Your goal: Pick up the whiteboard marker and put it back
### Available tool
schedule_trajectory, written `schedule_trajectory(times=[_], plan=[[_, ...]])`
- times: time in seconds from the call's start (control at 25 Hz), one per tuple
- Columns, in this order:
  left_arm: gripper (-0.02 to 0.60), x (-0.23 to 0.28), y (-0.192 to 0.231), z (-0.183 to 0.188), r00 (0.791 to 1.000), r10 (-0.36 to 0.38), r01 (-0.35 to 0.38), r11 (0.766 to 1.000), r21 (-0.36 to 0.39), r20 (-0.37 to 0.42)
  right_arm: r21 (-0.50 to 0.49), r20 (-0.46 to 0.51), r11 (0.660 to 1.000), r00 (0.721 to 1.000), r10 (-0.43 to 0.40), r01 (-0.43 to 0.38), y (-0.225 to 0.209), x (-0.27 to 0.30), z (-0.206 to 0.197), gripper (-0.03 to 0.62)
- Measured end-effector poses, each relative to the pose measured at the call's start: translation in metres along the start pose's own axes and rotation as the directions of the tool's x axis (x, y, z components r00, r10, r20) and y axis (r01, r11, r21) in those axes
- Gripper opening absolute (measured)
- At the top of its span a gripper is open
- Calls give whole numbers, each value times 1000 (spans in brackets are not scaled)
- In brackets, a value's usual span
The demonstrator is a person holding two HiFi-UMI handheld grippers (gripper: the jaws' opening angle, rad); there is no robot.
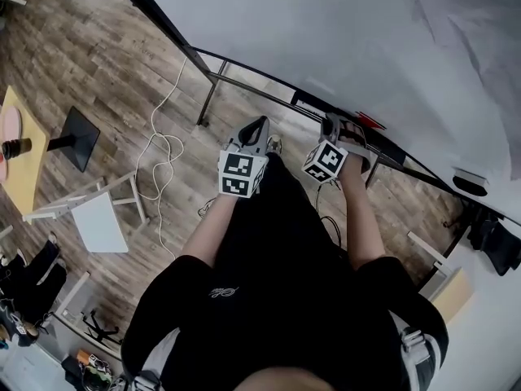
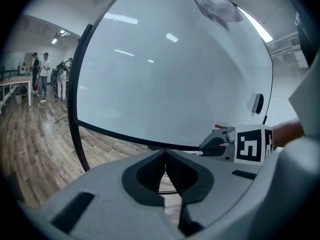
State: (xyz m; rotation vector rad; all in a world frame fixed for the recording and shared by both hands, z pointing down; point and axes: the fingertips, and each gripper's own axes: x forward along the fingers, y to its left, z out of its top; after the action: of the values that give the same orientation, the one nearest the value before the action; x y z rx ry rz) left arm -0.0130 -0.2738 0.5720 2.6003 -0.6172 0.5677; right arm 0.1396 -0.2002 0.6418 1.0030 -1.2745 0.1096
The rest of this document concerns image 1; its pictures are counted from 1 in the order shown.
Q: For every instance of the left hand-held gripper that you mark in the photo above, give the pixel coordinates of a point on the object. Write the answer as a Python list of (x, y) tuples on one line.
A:
[(240, 169)]

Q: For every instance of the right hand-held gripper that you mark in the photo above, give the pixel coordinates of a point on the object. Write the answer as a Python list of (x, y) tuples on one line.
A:
[(325, 161)]

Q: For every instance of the person's right forearm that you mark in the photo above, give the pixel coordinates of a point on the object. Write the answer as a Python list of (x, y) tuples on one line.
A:
[(362, 226)]

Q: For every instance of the person's left forearm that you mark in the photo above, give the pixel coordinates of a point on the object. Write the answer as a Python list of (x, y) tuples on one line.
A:
[(211, 234)]

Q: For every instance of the red marker holder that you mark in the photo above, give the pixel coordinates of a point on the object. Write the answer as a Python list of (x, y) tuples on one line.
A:
[(370, 120)]

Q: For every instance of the black metal tripod stand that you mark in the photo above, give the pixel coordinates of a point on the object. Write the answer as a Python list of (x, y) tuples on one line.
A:
[(211, 92)]

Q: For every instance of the black rectangular block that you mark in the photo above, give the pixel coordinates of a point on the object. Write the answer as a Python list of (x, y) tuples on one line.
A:
[(470, 183)]

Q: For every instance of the person's right hand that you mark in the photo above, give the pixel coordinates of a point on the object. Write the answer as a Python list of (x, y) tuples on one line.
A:
[(354, 133)]

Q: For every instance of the person's right shoe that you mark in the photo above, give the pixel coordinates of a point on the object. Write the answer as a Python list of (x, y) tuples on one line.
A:
[(274, 143)]

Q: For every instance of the person's black trousers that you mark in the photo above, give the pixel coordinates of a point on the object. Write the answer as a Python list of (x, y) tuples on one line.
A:
[(281, 218)]

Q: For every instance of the white stool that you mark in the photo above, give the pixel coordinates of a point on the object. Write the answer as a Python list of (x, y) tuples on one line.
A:
[(99, 226)]

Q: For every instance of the person's black shirt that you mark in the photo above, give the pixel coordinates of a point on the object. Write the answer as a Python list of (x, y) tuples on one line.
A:
[(285, 320)]

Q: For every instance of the light wooden desk white legs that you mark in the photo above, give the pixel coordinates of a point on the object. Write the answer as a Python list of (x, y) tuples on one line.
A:
[(452, 295)]

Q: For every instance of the wooden side table black base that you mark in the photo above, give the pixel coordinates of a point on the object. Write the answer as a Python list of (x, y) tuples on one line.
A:
[(28, 169)]

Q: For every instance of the dark brown bottle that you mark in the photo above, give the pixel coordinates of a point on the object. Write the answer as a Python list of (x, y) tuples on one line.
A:
[(16, 147)]

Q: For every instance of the pink plate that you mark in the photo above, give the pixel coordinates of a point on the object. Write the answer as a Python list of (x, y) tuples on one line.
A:
[(10, 122)]

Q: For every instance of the black chair star base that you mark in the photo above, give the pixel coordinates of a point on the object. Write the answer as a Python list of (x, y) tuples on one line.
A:
[(99, 332)]

